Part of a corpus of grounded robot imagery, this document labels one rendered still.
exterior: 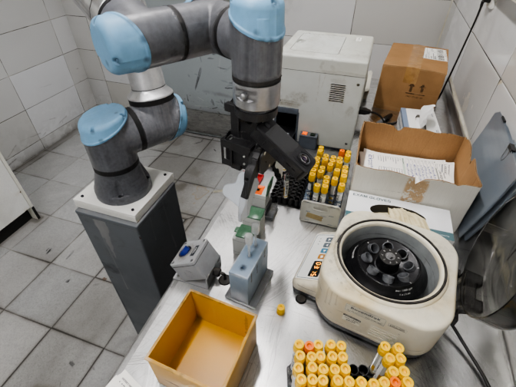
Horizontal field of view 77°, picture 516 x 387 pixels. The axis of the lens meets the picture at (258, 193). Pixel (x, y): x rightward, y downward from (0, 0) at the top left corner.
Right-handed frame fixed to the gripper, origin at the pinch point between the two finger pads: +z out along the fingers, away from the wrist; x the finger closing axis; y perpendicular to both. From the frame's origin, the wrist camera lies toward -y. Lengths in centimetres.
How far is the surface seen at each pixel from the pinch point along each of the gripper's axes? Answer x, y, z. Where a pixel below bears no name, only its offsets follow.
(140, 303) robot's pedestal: 10, 42, 62
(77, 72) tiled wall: -125, 259, 66
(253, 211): -6.6, 6.2, 11.5
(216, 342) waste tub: 22.0, -3.0, 17.3
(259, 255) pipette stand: 6.6, -3.0, 8.1
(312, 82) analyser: -51, 12, -4
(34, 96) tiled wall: -79, 249, 69
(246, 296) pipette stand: 12.5, -3.7, 14.0
